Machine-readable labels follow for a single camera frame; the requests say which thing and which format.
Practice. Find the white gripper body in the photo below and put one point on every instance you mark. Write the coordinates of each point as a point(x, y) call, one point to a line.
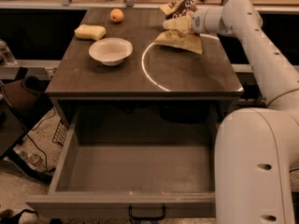
point(197, 21)

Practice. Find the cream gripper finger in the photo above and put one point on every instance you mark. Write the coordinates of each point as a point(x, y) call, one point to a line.
point(180, 23)

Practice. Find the brown chip bag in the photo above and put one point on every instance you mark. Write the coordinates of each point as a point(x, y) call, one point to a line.
point(179, 38)

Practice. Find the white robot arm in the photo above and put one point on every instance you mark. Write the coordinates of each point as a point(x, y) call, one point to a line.
point(255, 148)

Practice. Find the grey cabinet with top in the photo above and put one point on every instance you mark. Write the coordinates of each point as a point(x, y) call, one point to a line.
point(150, 72)

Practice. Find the open grey top drawer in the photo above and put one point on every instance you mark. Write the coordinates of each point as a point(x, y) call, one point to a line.
point(111, 160)

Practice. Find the orange fruit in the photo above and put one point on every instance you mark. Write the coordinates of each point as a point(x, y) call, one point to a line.
point(116, 15)

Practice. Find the white bowl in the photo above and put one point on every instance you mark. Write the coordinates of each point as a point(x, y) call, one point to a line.
point(111, 51)

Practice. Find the yellow sponge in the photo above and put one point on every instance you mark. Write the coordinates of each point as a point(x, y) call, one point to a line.
point(94, 32)

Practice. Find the black chair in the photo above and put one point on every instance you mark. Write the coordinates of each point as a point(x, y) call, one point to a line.
point(24, 104)

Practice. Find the clear plastic bottle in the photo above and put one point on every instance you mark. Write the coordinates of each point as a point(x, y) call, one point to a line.
point(6, 53)

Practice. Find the plastic bottle on floor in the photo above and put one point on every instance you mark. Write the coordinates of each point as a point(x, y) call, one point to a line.
point(31, 159)

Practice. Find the black drawer handle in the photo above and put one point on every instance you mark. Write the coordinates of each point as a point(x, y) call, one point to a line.
point(145, 214)

